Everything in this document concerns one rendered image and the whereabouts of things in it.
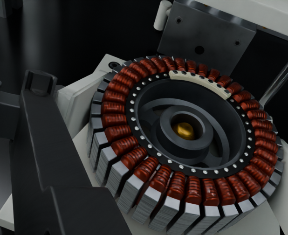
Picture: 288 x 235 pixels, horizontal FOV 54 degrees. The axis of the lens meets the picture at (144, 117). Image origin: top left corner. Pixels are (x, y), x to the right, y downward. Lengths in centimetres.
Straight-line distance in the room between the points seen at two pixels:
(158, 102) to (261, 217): 10
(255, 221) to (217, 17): 16
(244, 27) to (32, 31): 18
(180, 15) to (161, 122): 13
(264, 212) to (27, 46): 22
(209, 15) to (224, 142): 12
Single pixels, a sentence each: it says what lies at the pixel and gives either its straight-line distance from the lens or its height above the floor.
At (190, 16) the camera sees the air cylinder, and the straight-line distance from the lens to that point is 26.
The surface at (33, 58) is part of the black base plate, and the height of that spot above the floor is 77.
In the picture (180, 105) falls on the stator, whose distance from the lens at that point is 19.
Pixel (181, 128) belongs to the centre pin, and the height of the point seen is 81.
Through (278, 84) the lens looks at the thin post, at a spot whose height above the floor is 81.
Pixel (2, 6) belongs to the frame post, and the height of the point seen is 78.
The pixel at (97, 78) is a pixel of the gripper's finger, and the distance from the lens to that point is 16.
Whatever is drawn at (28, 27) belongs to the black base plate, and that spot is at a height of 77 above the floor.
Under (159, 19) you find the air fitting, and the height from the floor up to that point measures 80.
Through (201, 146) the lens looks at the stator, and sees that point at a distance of 16.
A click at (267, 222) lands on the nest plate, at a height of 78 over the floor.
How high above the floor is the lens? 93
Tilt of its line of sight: 47 degrees down
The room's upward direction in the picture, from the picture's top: 21 degrees clockwise
